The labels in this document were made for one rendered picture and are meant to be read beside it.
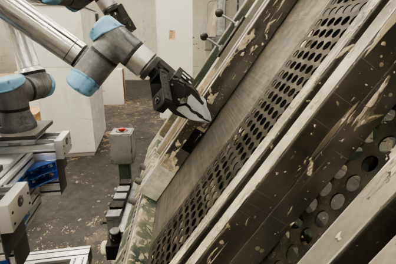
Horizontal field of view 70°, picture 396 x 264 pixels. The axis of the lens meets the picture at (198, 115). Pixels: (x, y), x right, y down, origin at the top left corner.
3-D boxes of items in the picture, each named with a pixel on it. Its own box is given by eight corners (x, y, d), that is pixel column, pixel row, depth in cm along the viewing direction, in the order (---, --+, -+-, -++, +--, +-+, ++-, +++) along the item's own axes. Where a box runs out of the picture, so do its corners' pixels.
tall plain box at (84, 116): (66, 134, 420) (49, 9, 371) (108, 132, 429) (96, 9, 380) (45, 159, 334) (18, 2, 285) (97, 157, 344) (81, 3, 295)
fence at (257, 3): (163, 152, 140) (157, 148, 139) (281, -22, 120) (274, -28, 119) (162, 156, 135) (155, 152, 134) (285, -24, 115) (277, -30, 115)
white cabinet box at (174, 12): (159, 109, 555) (155, -3, 498) (188, 108, 564) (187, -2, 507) (160, 118, 497) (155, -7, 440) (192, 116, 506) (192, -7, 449)
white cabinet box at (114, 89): (99, 100, 632) (96, 68, 612) (126, 99, 641) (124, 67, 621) (95, 105, 589) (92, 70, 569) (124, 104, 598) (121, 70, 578)
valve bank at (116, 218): (119, 208, 147) (115, 166, 140) (146, 207, 148) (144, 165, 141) (88, 292, 99) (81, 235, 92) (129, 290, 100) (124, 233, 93)
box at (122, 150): (115, 156, 166) (113, 127, 161) (136, 156, 166) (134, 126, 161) (111, 165, 154) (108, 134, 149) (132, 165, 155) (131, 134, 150)
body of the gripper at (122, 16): (136, 30, 115) (120, 2, 111) (118, 40, 115) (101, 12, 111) (137, 30, 122) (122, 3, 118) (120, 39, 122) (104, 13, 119)
